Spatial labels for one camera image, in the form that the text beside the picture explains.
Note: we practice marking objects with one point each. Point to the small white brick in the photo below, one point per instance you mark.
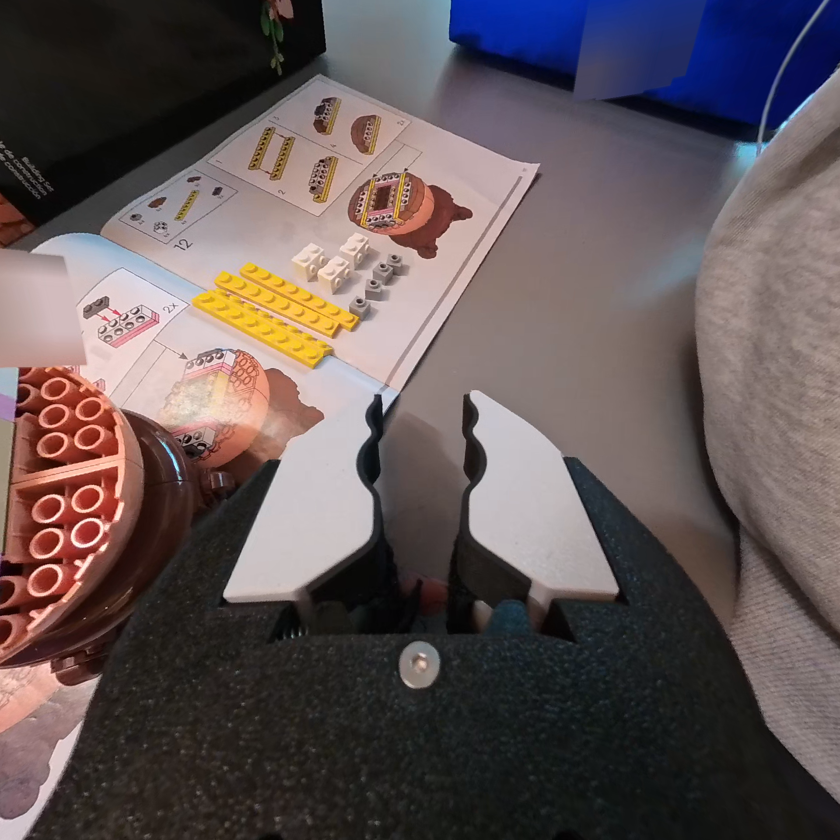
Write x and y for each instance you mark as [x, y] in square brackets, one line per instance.
[335, 273]
[307, 260]
[356, 247]

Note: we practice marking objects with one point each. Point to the black orchid print set box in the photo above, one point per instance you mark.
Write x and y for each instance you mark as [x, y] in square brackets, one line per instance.
[131, 92]

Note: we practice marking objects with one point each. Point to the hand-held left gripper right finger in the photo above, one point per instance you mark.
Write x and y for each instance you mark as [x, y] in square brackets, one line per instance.
[538, 519]

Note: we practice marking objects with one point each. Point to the blue plastic bin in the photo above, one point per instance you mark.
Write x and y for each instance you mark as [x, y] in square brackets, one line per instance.
[512, 33]

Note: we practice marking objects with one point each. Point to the small grey brick piece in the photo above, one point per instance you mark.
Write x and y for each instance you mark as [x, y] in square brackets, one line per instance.
[373, 290]
[358, 306]
[382, 276]
[393, 263]

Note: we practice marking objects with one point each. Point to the brick set instruction booklet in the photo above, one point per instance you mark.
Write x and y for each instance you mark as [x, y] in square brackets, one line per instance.
[446, 223]

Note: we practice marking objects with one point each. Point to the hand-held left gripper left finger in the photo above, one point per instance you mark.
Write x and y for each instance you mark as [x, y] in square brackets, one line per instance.
[302, 519]

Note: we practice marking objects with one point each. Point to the brick flowerpot model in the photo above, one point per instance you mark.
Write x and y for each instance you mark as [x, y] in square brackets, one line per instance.
[79, 512]

